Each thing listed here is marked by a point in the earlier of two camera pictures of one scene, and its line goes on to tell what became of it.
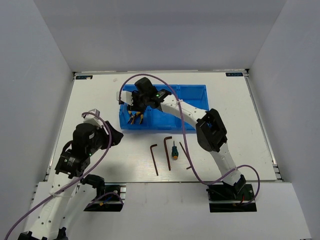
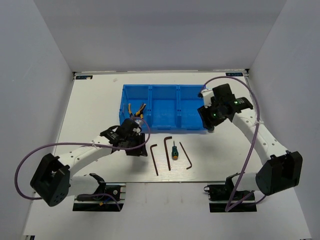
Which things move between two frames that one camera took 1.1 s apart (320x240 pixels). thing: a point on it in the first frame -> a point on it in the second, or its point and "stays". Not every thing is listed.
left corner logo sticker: (89, 77) stays
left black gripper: (116, 134) -> (140, 137)
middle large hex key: (164, 139) stays
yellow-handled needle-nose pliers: (138, 113) stays
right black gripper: (134, 107) -> (204, 113)
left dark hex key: (153, 157) stays
